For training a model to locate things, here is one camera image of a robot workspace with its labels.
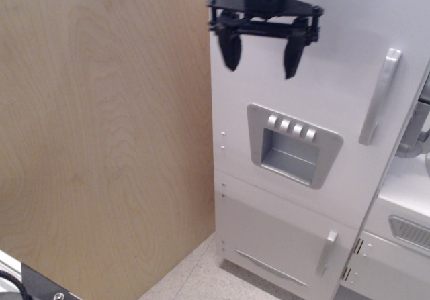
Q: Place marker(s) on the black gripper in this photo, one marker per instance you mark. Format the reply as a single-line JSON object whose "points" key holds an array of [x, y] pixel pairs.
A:
{"points": [[293, 20]]}

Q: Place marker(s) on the white fridge door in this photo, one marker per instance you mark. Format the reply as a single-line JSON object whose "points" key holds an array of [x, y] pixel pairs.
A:
{"points": [[332, 89]]}

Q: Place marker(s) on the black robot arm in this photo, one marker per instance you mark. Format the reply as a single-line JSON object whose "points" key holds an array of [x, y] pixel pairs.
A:
{"points": [[292, 20]]}

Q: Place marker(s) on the white toy fridge cabinet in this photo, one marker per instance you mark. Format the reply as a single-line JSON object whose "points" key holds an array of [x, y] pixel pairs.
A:
{"points": [[297, 161]]}

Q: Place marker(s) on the grey dispenser box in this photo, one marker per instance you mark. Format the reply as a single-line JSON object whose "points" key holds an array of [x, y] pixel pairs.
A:
{"points": [[290, 147]]}

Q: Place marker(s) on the grey faucet pipe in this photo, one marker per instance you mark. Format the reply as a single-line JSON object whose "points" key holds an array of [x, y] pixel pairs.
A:
{"points": [[415, 140]]}

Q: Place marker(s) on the white lower freezer door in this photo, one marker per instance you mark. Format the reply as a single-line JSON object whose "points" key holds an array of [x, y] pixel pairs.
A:
{"points": [[276, 239]]}

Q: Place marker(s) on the plywood board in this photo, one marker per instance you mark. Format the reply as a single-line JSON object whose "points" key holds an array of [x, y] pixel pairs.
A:
{"points": [[106, 140]]}

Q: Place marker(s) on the brass oven hinge upper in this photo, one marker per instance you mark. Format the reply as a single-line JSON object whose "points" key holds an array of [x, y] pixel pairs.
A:
{"points": [[358, 246]]}

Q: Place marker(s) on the brass oven hinge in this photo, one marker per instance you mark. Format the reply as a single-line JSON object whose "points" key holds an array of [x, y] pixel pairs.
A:
{"points": [[358, 246], [346, 273]]}

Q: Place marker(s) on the grey oven vent panel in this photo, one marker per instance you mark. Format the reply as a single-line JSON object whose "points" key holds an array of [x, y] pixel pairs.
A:
{"points": [[409, 231]]}

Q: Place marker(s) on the brass oven hinge lower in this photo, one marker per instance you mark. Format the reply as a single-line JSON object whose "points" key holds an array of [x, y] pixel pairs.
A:
{"points": [[346, 273]]}

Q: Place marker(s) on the white toy oven unit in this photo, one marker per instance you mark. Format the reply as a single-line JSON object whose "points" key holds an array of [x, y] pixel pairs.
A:
{"points": [[387, 267]]}

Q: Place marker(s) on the silver upper door handle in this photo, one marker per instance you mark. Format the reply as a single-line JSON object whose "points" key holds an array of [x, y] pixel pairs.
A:
{"points": [[381, 89]]}

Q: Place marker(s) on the silver door handle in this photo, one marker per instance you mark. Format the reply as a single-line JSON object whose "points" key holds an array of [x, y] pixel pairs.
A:
{"points": [[381, 89], [326, 253]]}

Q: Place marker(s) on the silver lower door handle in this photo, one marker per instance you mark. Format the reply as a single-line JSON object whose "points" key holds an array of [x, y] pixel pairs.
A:
{"points": [[326, 253]]}

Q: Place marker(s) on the black metal base plate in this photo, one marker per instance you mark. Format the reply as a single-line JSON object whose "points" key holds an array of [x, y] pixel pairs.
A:
{"points": [[19, 281]]}

